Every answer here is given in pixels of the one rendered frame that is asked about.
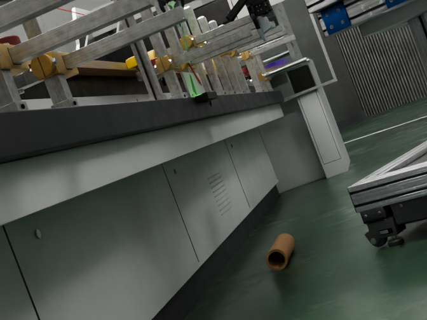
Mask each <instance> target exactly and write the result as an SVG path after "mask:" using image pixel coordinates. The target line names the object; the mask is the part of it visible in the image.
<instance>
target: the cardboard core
mask: <svg viewBox="0 0 427 320"><path fill-rule="evenodd" d="M294 247H295V239H294V238H293V237H292V236H291V235H290V234H286V233H284V234H280V235H279V236H278V237H277V238H276V240H275V242H274V244H273V245H272V247H271V249H270V250H269V252H268V254H267V255H266V263H267V265H268V267H269V268H270V269H272V270H282V269H284V268H285V266H286V265H287V262H288V260H289V258H290V256H291V254H292V252H293V249H294Z"/></svg>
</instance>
